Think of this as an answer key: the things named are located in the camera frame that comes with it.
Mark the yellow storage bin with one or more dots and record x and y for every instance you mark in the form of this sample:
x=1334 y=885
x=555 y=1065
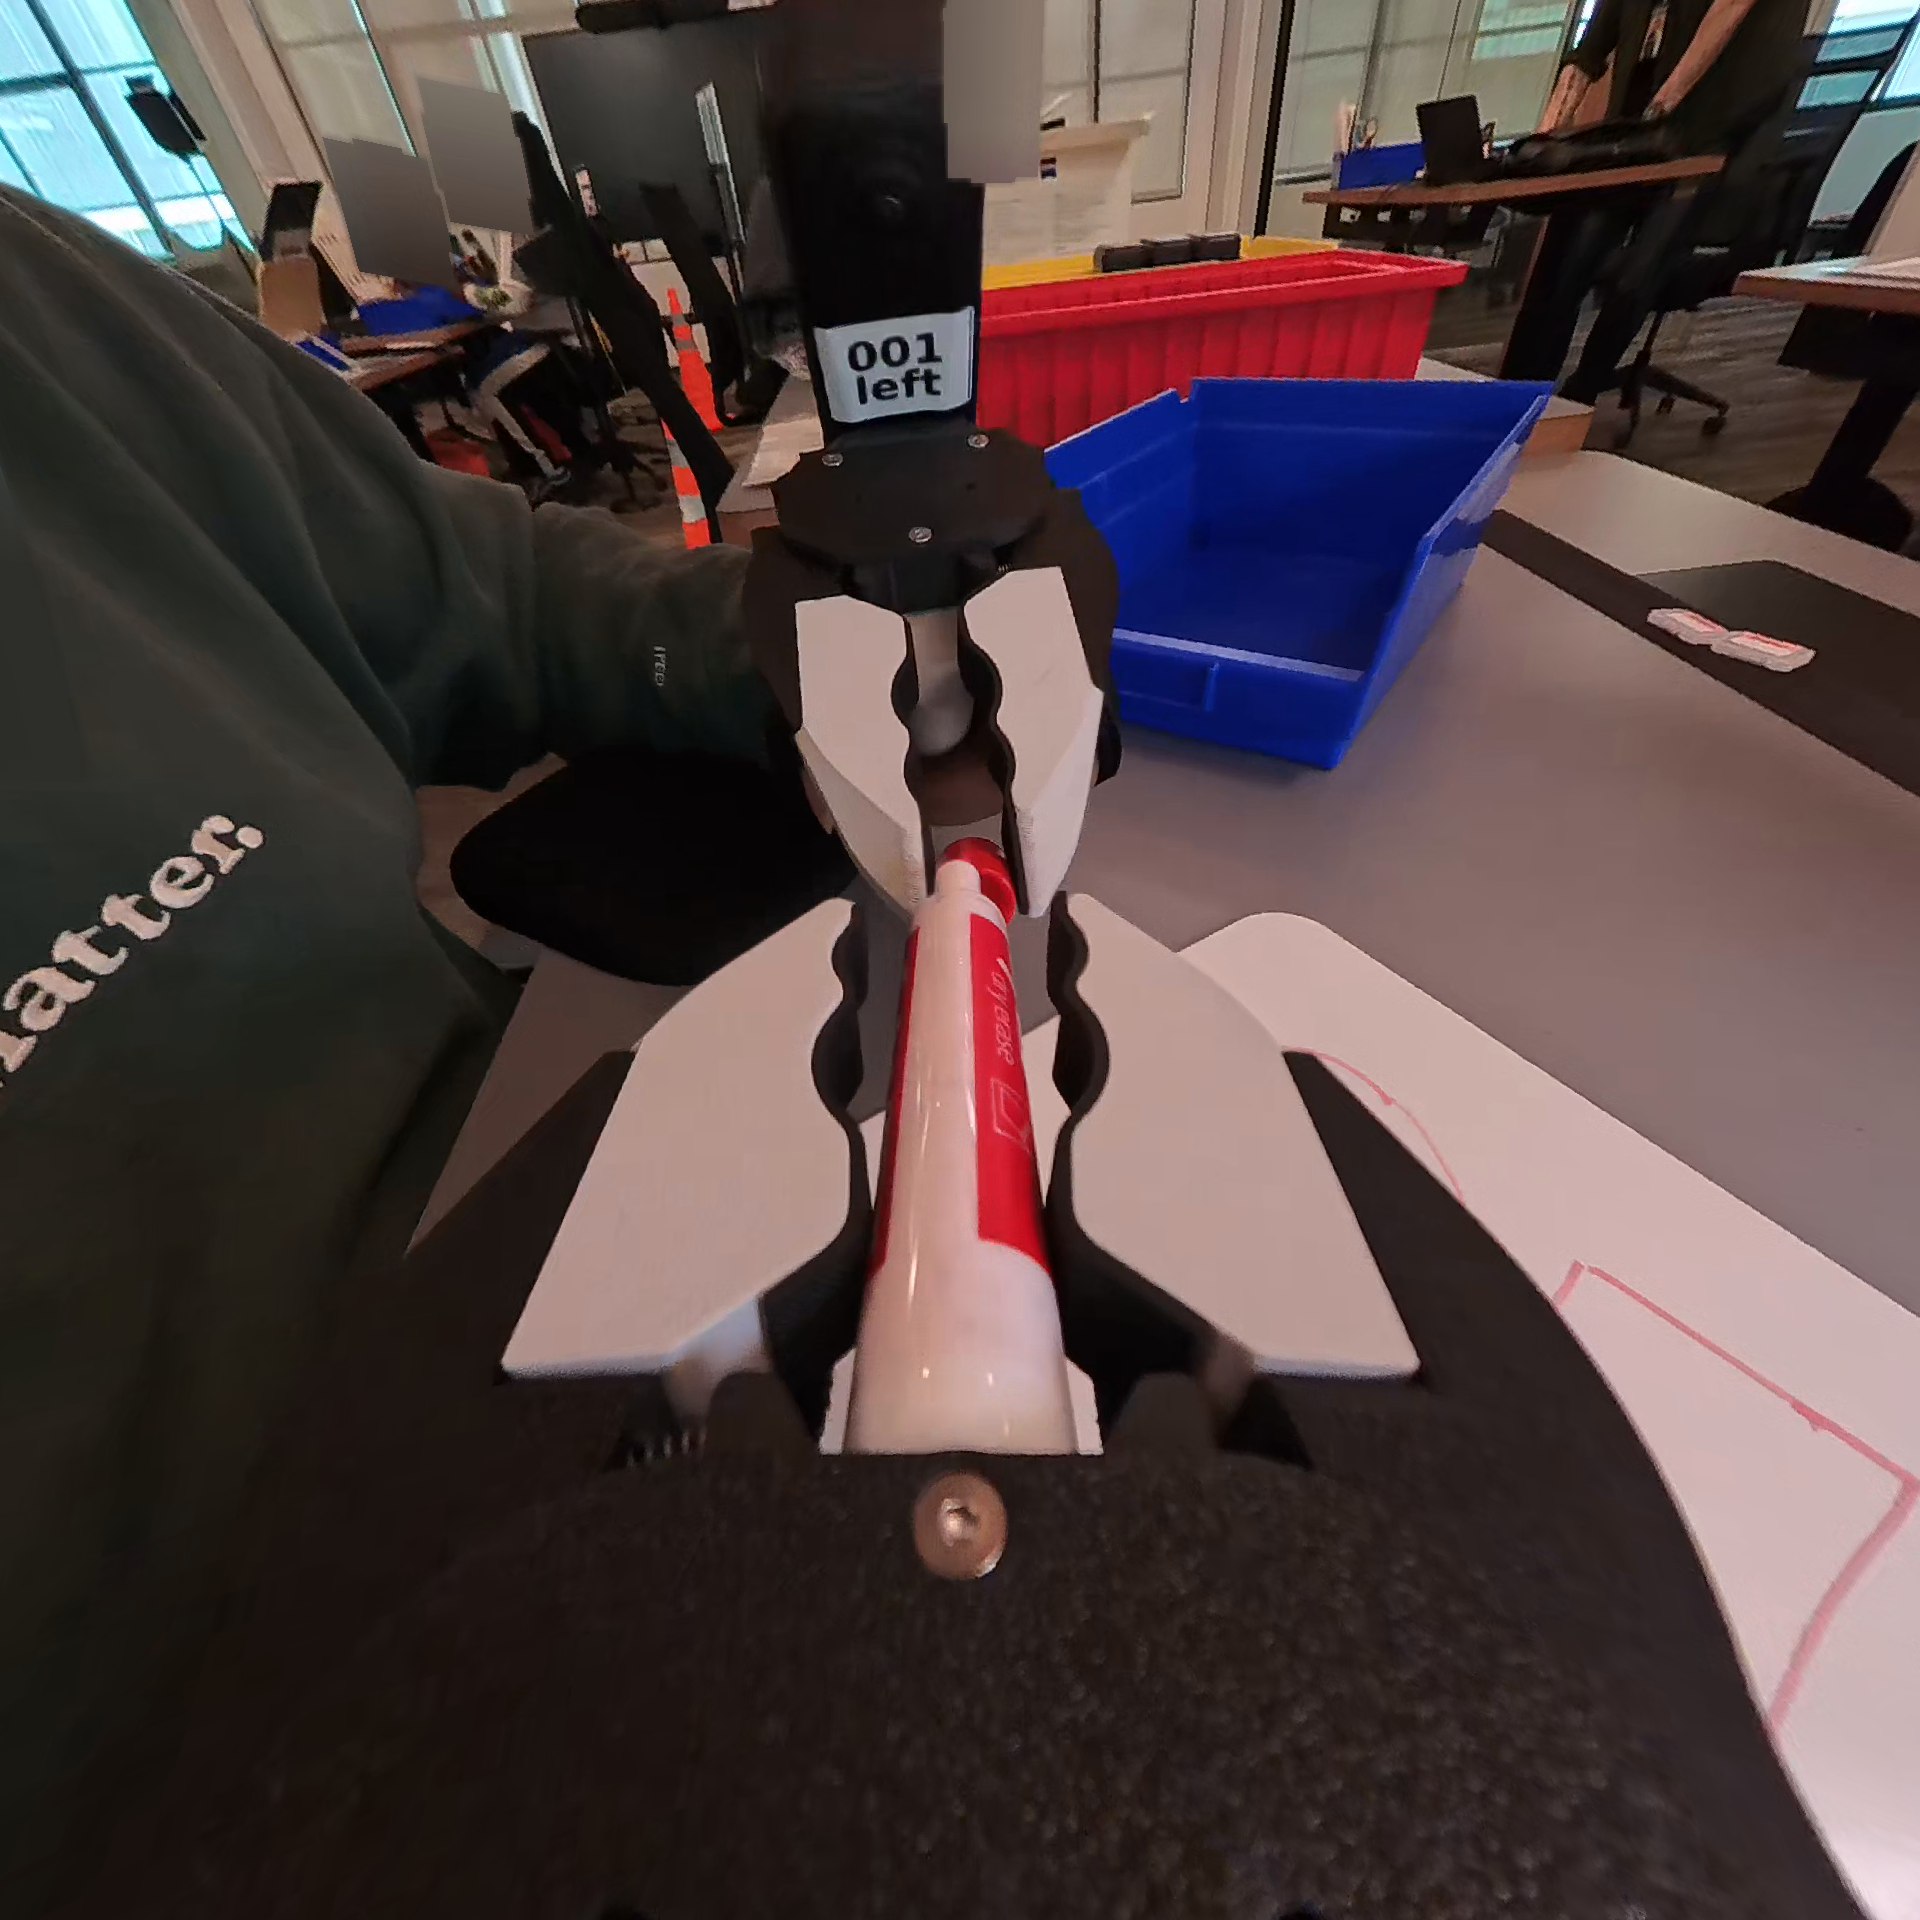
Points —
x=1141 y=262

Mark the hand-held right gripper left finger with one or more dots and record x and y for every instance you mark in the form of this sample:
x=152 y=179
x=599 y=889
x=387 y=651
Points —
x=676 y=1230

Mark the red whiteboard marker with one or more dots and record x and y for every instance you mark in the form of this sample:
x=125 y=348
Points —
x=961 y=1230

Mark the red storage bin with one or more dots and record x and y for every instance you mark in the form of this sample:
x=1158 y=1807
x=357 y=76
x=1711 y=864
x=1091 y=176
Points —
x=1201 y=345

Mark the red marker cap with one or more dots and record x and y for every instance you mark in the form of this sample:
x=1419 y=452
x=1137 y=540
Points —
x=973 y=871

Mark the small white object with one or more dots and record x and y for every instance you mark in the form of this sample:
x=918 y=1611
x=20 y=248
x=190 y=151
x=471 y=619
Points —
x=1732 y=636

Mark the wooden table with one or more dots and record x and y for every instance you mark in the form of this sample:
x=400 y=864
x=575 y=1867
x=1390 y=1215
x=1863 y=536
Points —
x=1500 y=188

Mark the person's left forearm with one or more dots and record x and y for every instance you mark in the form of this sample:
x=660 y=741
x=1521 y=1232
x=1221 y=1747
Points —
x=601 y=662

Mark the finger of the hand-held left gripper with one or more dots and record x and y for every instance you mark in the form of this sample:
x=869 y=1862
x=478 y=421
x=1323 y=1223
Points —
x=852 y=721
x=1053 y=707

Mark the white whiteboard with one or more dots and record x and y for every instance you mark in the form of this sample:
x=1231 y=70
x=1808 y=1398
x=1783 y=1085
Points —
x=1681 y=1351

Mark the office desk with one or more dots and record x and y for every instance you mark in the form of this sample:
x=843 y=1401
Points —
x=422 y=336

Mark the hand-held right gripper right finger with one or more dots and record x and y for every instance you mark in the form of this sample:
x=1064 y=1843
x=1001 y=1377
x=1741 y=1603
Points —
x=1246 y=1230

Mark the orange striped post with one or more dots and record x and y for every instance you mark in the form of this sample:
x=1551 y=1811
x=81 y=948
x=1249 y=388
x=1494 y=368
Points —
x=694 y=421

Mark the blue open-front storage bin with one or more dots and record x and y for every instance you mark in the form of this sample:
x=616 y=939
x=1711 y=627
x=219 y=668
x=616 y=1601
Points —
x=1323 y=572

